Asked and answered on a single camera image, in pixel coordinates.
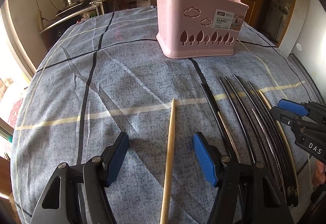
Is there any white plastic jug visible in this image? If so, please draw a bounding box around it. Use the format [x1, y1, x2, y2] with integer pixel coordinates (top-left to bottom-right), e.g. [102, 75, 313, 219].
[137, 0, 151, 8]

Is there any pale cream chopstick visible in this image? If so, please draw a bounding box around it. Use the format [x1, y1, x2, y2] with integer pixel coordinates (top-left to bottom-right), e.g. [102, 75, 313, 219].
[258, 90, 300, 197]

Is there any metal kitchen shelf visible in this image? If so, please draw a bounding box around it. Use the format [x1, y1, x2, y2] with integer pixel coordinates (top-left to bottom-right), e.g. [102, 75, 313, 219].
[39, 0, 157, 49]

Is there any black gas stove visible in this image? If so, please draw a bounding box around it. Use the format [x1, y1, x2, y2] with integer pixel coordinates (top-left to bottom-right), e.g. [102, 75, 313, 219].
[55, 0, 91, 17]

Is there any pink plastic utensil basket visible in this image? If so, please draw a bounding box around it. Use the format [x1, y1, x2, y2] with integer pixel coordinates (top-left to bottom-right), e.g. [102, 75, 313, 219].
[156, 0, 249, 59]

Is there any light wooden chopstick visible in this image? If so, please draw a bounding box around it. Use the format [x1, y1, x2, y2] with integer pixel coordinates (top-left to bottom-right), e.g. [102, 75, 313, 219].
[160, 99, 175, 224]

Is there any blue checked tablecloth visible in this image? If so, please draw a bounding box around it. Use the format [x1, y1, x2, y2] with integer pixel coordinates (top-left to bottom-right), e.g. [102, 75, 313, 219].
[11, 7, 317, 223]

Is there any white refrigerator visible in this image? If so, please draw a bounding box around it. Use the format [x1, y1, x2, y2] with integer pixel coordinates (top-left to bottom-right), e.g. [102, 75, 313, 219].
[291, 0, 325, 101]

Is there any black chopstick silver tip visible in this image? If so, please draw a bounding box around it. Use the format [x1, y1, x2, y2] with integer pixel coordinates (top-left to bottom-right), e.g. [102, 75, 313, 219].
[200, 83, 241, 163]

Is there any person right hand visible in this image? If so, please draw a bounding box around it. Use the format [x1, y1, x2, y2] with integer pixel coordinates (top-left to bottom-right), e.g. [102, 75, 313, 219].
[312, 160, 325, 187]

